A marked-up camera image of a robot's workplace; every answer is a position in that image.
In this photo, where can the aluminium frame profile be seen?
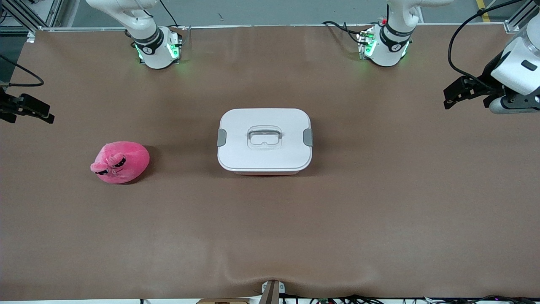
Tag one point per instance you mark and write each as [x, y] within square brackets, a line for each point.
[25, 17]
[517, 21]

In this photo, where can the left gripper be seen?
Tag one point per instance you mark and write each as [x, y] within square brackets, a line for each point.
[490, 72]

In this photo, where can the pink plastic bin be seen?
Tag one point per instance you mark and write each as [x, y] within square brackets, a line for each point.
[265, 172]

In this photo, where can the pink plush toy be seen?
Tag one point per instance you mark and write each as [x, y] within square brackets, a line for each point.
[124, 162]

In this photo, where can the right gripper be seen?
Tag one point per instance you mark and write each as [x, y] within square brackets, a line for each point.
[6, 105]

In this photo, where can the brown cardboard piece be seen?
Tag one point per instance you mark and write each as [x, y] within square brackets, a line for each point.
[223, 301]

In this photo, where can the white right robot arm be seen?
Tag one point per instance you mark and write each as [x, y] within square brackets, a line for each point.
[154, 50]

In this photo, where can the brown table mat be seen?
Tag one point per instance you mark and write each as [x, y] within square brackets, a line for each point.
[379, 211]

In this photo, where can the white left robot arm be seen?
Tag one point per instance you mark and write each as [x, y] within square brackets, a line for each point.
[392, 46]

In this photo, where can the metal table edge strip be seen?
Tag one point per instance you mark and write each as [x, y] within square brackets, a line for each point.
[274, 26]

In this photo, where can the white box lid grey clips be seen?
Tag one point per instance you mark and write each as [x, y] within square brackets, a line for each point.
[263, 158]

